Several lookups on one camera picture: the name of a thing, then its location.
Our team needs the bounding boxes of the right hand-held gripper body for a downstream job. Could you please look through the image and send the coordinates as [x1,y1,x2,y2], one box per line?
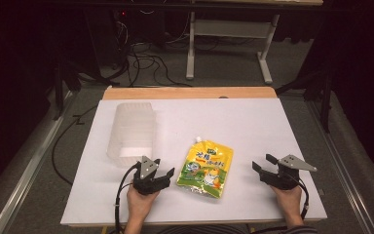
[259,154,318,191]

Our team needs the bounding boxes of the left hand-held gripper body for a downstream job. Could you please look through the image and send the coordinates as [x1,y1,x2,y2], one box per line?
[131,155,171,196]

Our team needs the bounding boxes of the clear plastic container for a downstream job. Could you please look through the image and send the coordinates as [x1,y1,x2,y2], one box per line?
[106,101,158,169]

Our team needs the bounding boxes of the yellow spout pouch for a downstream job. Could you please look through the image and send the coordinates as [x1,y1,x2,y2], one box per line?
[175,136,235,200]

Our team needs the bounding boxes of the person's left hand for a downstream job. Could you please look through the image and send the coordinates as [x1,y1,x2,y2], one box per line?
[126,186,161,226]

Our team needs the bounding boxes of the person's right hand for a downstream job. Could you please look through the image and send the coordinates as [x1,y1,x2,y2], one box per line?
[270,184,304,226]

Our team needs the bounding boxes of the white board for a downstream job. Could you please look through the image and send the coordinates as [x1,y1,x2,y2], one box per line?
[59,97,328,227]

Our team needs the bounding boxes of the wooden table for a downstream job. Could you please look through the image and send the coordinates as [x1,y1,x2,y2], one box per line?
[101,85,279,100]

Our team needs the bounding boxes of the black metal stand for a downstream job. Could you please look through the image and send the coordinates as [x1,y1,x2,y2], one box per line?
[275,69,334,134]
[52,58,121,121]

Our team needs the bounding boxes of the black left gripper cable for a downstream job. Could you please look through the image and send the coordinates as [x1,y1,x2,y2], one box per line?
[113,161,141,234]

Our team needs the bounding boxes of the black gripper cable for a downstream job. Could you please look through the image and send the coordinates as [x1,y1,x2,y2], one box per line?
[288,175,311,222]
[113,161,141,234]

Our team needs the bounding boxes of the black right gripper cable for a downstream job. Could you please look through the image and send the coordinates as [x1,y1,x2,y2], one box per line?
[288,175,311,222]

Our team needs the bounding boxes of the metal floor rail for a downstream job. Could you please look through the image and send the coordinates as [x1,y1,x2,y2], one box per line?
[0,91,74,234]
[305,98,374,234]

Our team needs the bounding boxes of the black floor cable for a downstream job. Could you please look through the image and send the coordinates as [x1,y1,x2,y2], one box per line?
[51,104,98,187]

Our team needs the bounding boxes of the tangle of black cables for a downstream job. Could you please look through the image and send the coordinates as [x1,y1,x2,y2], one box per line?
[111,9,194,88]

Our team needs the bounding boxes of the white metal desk frame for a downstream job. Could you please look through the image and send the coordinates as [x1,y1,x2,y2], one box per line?
[185,11,281,86]

